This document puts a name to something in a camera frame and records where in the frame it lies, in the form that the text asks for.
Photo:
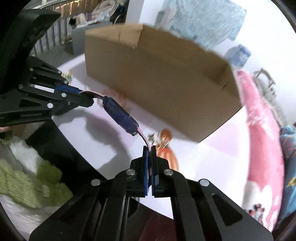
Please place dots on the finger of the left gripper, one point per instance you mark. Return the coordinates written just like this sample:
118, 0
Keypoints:
45, 75
28, 104

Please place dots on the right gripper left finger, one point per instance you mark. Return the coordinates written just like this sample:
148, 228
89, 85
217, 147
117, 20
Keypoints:
101, 212

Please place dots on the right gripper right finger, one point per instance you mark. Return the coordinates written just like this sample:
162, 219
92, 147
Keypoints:
200, 210

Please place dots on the green fuzzy sleeve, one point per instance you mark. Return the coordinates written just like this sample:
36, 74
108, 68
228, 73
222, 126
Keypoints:
28, 179

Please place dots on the pile of clothes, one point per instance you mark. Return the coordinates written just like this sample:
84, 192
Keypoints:
105, 12

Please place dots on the blue patterned blanket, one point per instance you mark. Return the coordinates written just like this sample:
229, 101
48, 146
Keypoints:
287, 140

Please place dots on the brown cardboard box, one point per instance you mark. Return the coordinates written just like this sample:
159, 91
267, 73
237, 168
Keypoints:
190, 88

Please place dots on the blue water jug on dispenser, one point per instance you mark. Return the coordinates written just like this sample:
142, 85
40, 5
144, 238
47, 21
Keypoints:
237, 56

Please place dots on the teal floral wall cloth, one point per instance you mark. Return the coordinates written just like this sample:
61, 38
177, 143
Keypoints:
207, 23

